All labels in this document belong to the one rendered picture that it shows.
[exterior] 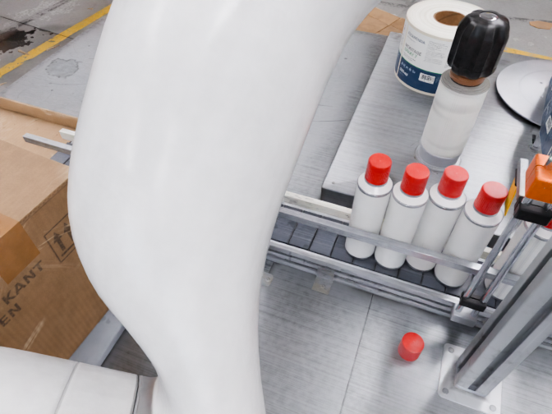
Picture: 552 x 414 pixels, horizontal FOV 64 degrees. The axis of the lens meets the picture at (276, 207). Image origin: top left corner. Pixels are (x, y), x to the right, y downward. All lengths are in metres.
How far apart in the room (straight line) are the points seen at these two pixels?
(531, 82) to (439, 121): 0.44
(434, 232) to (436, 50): 0.52
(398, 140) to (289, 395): 0.58
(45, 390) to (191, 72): 0.17
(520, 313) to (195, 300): 0.44
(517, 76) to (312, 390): 0.92
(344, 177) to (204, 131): 0.74
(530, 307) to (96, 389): 0.44
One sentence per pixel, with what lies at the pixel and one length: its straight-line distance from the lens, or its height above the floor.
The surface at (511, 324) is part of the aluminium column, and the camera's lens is 0.59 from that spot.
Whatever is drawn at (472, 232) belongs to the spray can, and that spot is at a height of 1.02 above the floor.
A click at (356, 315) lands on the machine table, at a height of 0.83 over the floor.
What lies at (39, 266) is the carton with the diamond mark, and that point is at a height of 1.04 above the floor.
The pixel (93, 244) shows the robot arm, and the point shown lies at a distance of 0.19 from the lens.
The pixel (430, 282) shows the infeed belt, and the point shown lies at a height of 0.88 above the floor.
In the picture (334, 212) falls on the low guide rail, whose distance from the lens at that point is 0.79.
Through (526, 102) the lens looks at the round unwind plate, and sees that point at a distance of 1.21.
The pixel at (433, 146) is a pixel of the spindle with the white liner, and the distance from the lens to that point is 0.92.
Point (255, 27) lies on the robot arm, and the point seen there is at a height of 1.43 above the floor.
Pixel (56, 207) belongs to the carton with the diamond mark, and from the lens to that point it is 0.61.
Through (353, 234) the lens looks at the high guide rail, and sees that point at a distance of 0.70.
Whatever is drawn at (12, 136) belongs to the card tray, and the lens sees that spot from 1.22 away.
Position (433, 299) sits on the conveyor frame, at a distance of 0.77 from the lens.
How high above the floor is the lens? 1.50
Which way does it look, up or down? 49 degrees down
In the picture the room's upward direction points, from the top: straight up
